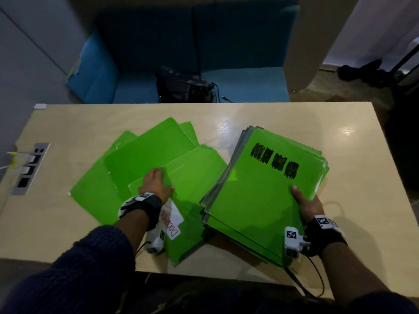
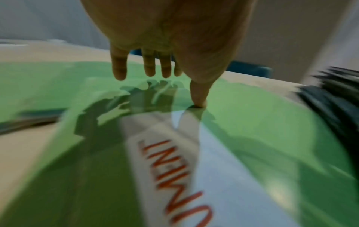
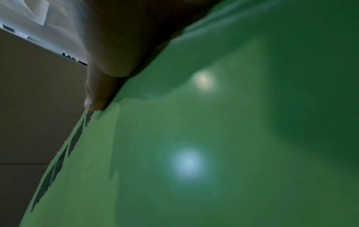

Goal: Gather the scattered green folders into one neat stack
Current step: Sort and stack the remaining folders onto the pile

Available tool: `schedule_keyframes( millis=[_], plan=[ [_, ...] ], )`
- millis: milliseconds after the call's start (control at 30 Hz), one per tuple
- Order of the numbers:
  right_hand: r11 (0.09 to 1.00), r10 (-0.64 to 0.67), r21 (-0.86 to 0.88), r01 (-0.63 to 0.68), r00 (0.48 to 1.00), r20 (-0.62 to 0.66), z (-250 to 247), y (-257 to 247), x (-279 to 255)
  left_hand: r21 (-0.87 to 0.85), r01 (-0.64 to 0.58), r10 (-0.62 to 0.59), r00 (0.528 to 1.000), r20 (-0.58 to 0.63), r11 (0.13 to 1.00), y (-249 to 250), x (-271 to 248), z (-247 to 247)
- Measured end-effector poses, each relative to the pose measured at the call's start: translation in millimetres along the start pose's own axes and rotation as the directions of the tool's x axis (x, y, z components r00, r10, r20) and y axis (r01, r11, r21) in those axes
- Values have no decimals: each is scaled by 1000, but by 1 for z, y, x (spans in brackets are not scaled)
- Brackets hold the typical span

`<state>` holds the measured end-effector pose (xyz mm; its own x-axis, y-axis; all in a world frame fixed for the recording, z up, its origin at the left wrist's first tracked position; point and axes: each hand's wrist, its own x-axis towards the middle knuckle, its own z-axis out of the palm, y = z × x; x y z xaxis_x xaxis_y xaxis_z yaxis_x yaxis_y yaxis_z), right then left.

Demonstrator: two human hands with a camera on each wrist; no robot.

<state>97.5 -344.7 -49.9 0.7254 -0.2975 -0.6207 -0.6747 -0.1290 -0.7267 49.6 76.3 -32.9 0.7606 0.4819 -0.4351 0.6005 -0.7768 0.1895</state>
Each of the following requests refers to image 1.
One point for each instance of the person's right hand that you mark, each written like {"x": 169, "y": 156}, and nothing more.
{"x": 308, "y": 207}

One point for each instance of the person's left hand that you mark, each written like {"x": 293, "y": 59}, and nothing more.
{"x": 153, "y": 184}

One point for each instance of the person's left fingers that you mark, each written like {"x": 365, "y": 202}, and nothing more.
{"x": 165, "y": 177}

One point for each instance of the person's right thumb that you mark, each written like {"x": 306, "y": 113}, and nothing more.
{"x": 297, "y": 193}

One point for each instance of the green folder with white label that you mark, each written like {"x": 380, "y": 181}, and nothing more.
{"x": 193, "y": 199}

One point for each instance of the stack of green folders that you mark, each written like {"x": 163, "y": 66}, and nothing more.
{"x": 258, "y": 196}

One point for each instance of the person's right forearm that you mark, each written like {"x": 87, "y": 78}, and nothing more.
{"x": 350, "y": 274}

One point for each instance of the person's left forearm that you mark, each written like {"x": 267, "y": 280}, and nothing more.
{"x": 81, "y": 268}

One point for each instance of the green plastic folder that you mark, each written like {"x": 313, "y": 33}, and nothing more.
{"x": 93, "y": 196}
{"x": 190, "y": 132}
{"x": 147, "y": 150}

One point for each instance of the black left wrist band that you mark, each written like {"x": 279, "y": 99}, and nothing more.
{"x": 145, "y": 205}

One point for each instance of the black wrist band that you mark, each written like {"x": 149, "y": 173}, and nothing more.
{"x": 322, "y": 232}
{"x": 145, "y": 205}

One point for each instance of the black right wrist band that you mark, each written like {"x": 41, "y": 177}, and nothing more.
{"x": 322, "y": 232}

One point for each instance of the black bag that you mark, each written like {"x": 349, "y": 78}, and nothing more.
{"x": 181, "y": 84}

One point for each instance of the person's dark trousers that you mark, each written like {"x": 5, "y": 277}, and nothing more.
{"x": 212, "y": 297}

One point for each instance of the grey table socket panel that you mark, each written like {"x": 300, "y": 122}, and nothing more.
{"x": 31, "y": 168}

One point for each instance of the white power plug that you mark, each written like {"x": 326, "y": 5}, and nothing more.
{"x": 26, "y": 170}
{"x": 32, "y": 158}

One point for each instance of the black tripod stand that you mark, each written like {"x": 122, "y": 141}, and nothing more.
{"x": 370, "y": 73}

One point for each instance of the small white table clip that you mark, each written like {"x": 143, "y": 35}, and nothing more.
{"x": 40, "y": 106}

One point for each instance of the blue sofa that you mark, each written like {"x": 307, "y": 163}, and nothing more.
{"x": 235, "y": 48}

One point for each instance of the beige booth partition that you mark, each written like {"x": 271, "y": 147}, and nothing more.
{"x": 314, "y": 45}

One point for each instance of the white curtain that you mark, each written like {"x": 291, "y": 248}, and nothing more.
{"x": 370, "y": 26}

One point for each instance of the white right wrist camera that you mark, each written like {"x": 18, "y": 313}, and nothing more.
{"x": 292, "y": 241}

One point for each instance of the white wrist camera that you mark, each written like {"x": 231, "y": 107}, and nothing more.
{"x": 292, "y": 241}
{"x": 155, "y": 240}

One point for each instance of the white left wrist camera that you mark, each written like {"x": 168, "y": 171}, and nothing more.
{"x": 155, "y": 240}

